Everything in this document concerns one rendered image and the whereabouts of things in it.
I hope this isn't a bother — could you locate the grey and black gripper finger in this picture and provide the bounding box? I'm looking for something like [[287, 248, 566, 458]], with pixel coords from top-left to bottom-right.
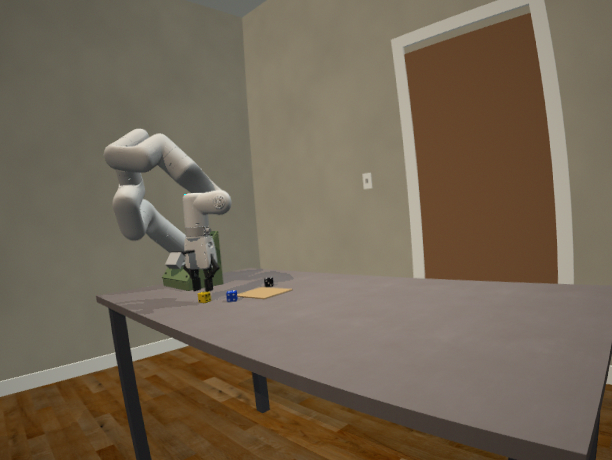
[[183, 265, 201, 291], [203, 255, 220, 292]]

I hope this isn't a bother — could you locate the yellow die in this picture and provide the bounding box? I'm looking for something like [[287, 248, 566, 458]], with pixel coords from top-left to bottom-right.
[[198, 292, 211, 303]]

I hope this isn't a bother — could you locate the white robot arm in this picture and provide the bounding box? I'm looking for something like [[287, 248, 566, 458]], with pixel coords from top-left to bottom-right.
[[104, 129, 231, 269]]

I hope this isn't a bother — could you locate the tan mat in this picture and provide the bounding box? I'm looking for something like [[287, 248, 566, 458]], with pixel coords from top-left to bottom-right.
[[237, 287, 293, 299]]

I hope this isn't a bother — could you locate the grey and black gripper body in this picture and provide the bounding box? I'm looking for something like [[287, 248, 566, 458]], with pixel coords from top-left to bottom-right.
[[184, 235, 217, 269]]

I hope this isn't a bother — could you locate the blue die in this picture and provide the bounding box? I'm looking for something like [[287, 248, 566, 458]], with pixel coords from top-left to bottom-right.
[[226, 290, 238, 302]]

